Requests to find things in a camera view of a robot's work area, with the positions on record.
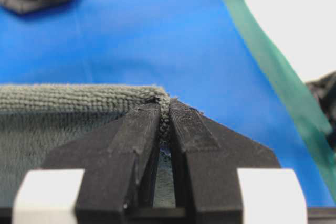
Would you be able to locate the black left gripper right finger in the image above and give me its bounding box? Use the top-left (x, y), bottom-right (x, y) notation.
top-left (169, 100), bottom-right (280, 223)

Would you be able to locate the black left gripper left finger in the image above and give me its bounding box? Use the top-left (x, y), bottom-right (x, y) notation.
top-left (42, 103), bottom-right (161, 223)

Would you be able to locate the grey-green terry towel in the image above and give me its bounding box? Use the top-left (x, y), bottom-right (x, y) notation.
top-left (1, 84), bottom-right (170, 207)

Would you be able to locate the green table edge strip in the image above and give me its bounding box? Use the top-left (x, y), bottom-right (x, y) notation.
top-left (223, 0), bottom-right (335, 195)

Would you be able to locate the blue table cloth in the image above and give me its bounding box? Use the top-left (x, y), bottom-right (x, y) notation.
top-left (1, 0), bottom-right (335, 207)

